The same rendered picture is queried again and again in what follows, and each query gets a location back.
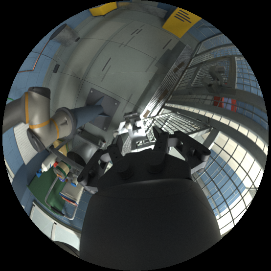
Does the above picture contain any green cream tin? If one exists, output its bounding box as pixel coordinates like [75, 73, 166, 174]
[53, 161, 72, 179]

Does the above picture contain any grey wire mesh pen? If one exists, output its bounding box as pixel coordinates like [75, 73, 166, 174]
[164, 31, 270, 236]

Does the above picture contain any grey hatch handle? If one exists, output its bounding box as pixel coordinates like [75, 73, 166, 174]
[203, 65, 226, 94]

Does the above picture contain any white bottle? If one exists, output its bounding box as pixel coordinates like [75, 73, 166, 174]
[40, 155, 58, 173]

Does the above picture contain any yellow wall sign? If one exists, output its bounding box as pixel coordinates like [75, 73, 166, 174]
[162, 7, 202, 39]

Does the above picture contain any white box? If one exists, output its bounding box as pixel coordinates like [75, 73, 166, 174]
[59, 181, 83, 206]

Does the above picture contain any grey round bin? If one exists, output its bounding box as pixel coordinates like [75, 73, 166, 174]
[49, 23, 81, 47]

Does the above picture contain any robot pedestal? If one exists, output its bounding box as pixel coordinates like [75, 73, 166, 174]
[69, 88, 121, 132]

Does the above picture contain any yellow box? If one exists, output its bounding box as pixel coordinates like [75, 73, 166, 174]
[88, 1, 118, 18]

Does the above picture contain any grey mesh hatch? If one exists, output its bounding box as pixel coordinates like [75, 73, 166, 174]
[186, 56, 238, 96]

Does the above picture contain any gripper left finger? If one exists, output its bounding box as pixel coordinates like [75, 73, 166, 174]
[76, 134, 129, 194]

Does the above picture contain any grey wire shelf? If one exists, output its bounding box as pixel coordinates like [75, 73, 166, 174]
[144, 112, 213, 149]

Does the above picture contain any white wall vent grille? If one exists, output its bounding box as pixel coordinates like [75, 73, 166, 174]
[13, 122, 37, 166]

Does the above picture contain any white grey machine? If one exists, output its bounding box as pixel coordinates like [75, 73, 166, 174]
[113, 112, 154, 151]

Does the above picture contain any white cabinet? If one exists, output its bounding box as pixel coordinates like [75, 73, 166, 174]
[29, 201, 84, 251]

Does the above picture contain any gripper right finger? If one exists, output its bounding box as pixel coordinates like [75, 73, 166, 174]
[152, 126, 212, 175]

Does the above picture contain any green mat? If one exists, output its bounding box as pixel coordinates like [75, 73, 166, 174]
[27, 167, 69, 213]

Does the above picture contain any orange wall pipe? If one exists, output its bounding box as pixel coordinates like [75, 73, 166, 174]
[17, 37, 54, 73]

